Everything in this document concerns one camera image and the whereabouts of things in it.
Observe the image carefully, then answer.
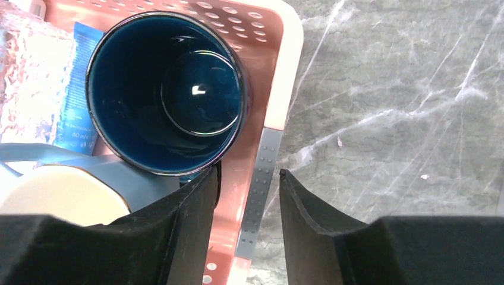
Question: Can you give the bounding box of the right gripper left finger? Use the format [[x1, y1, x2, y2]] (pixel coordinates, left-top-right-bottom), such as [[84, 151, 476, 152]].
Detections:
[[1, 166, 219, 284]]

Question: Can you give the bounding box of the blue toothpaste tube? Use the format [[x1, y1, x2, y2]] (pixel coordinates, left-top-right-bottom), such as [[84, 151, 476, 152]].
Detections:
[[53, 23, 104, 155]]

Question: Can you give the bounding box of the clear acrylic holder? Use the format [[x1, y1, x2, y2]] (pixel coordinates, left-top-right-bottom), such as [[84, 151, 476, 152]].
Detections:
[[1, 1, 76, 144]]

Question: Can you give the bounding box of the dark blue mug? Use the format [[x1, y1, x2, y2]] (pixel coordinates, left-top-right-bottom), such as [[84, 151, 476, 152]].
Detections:
[[85, 11, 251, 176]]

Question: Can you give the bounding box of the pink plastic basket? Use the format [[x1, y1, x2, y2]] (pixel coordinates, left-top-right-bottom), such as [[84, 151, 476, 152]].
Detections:
[[45, 1, 304, 284]]

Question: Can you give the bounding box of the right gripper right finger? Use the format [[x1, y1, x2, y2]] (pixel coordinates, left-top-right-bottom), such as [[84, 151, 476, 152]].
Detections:
[[279, 170, 503, 284]]

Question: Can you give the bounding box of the light blue mug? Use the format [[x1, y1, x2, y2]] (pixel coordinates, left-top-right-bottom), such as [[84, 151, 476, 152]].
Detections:
[[1, 143, 180, 226]]

